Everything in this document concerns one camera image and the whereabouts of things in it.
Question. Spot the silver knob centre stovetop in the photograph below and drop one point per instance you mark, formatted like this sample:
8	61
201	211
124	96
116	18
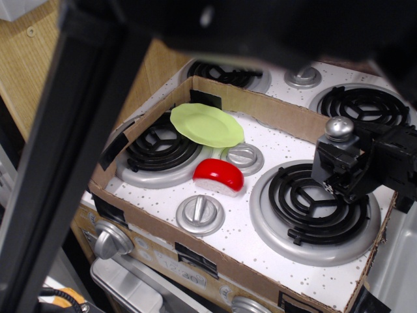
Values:
246	157

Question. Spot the oven clock display sticker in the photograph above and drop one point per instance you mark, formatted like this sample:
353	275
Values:
181	270

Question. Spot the front right black burner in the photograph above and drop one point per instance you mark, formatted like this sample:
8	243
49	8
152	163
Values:
330	221

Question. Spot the light green plastic plate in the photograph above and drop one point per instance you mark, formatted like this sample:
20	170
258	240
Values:
207	125

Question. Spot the brown cardboard box frame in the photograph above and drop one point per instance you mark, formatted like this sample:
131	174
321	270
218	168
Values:
234	260

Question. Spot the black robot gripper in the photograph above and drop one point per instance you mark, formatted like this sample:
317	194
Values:
389	159

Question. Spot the silver knob stovetop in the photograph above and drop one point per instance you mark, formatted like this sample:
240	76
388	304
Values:
246	157
200	215
306	78

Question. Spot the back right black burner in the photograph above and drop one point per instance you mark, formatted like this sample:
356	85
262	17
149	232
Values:
360	103

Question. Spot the silver oven door handle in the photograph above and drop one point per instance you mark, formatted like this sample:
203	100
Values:
140	289

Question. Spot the silver knob back stovetop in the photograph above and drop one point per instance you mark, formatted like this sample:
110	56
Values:
306	78

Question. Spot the back left black burner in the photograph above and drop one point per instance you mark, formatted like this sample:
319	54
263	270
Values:
239	77

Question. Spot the silver oven knob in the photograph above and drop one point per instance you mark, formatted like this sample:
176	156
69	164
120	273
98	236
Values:
111	241
241	304

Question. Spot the grey pepper shaker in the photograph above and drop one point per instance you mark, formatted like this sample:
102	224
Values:
339	132

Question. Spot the front left black burner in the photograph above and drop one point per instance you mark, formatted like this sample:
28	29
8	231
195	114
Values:
160	147

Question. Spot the silver oven front knob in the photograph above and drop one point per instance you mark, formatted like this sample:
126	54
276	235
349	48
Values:
111	241

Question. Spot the black burner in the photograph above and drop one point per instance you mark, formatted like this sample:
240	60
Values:
239	77
160	147
360	103
330	221

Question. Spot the silver oven knob bottom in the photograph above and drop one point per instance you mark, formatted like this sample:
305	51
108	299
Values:
241	304

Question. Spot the red white toy sushi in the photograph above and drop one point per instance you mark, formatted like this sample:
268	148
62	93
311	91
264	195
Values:
219	176

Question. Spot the silver knob front stovetop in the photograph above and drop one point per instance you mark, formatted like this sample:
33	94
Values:
200	215

